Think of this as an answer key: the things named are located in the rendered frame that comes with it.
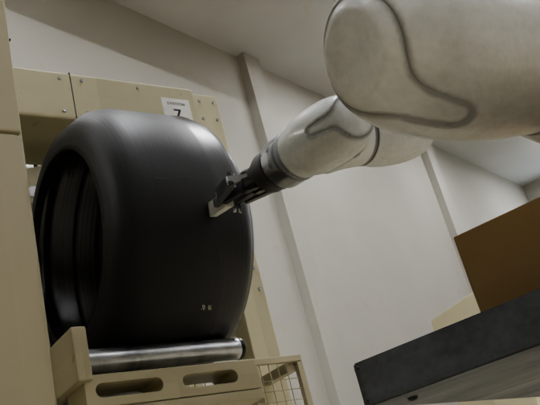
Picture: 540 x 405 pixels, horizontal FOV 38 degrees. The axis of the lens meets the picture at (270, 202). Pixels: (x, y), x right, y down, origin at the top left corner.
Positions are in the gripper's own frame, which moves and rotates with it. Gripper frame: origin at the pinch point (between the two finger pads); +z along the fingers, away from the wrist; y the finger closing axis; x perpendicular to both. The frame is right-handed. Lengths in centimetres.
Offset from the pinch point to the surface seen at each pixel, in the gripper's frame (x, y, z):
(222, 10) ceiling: -443, -394, 545
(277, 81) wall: -418, -535, 644
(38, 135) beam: -42, 11, 66
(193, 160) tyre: -11.0, 1.6, 5.1
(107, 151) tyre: -13.8, 17.4, 10.3
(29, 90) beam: -50, 15, 58
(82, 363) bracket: 26.6, 26.7, 9.4
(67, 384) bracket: 29.3, 27.8, 14.4
